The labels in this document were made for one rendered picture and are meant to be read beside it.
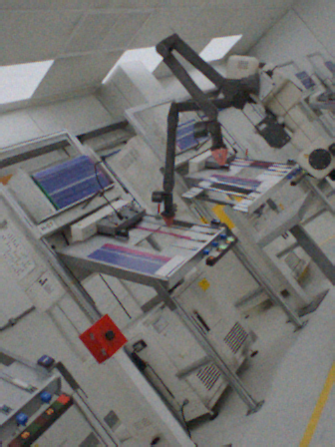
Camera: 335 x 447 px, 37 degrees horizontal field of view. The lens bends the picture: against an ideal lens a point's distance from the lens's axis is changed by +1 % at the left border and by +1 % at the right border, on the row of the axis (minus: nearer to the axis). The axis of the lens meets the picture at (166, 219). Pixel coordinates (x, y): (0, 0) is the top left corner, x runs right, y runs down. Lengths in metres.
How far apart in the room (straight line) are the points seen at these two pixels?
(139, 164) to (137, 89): 2.28
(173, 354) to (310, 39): 8.28
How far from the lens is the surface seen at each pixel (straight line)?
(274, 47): 10.43
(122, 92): 6.34
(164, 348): 2.63
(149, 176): 4.02
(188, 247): 2.71
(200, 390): 2.70
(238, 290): 4.02
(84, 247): 2.79
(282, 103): 2.53
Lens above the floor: 0.83
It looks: 3 degrees up
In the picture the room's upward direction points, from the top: 38 degrees counter-clockwise
